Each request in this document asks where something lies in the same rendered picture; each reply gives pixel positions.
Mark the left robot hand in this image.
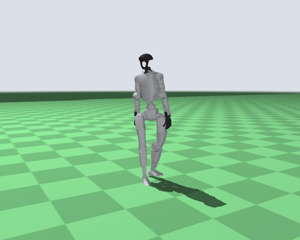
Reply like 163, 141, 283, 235
163, 111, 172, 130

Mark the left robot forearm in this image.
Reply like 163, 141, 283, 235
161, 92, 171, 116

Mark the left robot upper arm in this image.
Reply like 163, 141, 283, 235
152, 72, 165, 99

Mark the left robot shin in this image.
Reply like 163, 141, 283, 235
150, 147, 162, 172

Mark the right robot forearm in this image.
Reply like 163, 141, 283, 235
133, 98, 140, 114

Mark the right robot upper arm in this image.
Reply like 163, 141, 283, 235
132, 75, 141, 100

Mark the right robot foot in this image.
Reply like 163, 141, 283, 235
142, 175, 151, 186

